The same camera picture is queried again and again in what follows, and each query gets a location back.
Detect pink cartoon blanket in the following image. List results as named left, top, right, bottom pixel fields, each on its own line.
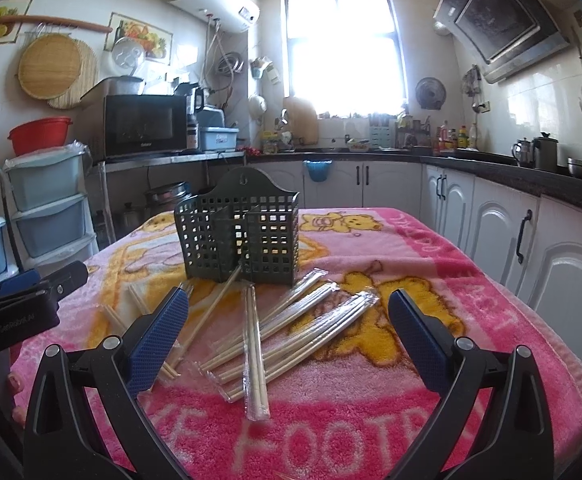
left=8, top=206, right=582, bottom=480

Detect red plastic basin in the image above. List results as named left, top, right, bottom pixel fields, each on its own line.
left=8, top=116, right=73, bottom=156

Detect steel pot on shelf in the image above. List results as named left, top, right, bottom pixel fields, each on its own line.
left=143, top=181, right=190, bottom=219

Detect metal shelf rack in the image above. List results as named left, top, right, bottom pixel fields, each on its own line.
left=85, top=152, right=244, bottom=249

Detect dark green utensil basket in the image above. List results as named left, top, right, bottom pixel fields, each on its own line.
left=174, top=166, right=299, bottom=286

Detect wrapped chopsticks pair long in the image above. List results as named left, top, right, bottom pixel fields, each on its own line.
left=204, top=288, right=380, bottom=385

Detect blue plastic bin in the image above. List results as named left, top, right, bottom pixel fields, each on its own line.
left=199, top=127, right=239, bottom=153

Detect black kettle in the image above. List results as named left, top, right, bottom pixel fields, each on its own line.
left=532, top=132, right=558, bottom=172

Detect wall fan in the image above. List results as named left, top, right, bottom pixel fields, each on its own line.
left=416, top=77, right=446, bottom=110

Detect chopsticks pair leaning on basket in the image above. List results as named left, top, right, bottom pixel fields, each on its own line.
left=167, top=264, right=241, bottom=368

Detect fruit picture on wall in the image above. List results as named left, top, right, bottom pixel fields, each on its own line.
left=104, top=12, right=174, bottom=65

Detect round woven bamboo tray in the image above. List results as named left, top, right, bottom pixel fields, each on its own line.
left=16, top=34, right=99, bottom=110

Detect white kitchen cabinets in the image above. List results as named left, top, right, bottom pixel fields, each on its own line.
left=248, top=156, right=582, bottom=361

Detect black microwave oven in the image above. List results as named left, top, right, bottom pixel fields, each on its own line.
left=72, top=94, right=187, bottom=162

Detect black range hood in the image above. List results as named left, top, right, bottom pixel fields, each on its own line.
left=434, top=0, right=570, bottom=84

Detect plastic drawer tower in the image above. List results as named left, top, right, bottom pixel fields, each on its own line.
left=0, top=142, right=98, bottom=282

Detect hanging blue basket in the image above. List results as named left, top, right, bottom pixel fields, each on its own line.
left=303, top=160, right=332, bottom=183

